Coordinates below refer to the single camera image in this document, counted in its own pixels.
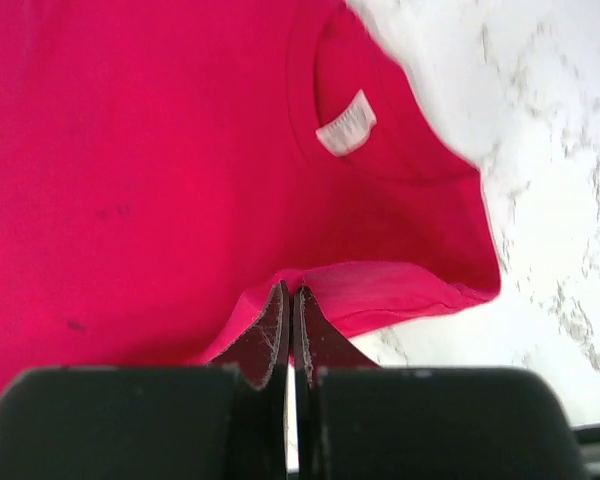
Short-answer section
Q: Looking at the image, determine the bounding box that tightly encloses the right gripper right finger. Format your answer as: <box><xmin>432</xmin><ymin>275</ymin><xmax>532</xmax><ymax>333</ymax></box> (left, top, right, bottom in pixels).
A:
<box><xmin>292</xmin><ymin>287</ymin><xmax>588</xmax><ymax>479</ymax></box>

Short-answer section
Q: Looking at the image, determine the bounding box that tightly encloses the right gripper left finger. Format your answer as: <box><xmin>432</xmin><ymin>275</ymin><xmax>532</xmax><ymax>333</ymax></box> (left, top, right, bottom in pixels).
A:
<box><xmin>0</xmin><ymin>283</ymin><xmax>290</xmax><ymax>479</ymax></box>

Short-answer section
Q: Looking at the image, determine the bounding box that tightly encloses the red t-shirt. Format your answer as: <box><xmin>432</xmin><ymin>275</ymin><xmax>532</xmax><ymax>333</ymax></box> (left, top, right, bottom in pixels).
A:
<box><xmin>0</xmin><ymin>1</ymin><xmax>501</xmax><ymax>392</ymax></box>

